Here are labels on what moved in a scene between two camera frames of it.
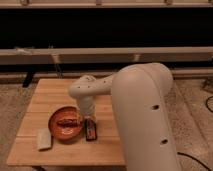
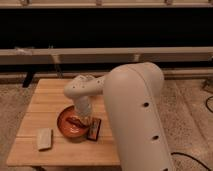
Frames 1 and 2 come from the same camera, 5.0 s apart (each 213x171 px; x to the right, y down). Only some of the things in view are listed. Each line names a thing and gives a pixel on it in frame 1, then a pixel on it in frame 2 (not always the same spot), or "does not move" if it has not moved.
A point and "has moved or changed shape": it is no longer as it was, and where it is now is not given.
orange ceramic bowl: [65, 124] has moved or changed shape
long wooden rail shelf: [105, 55] does not move
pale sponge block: [44, 139] does not move
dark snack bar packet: [90, 129] has moved or changed shape
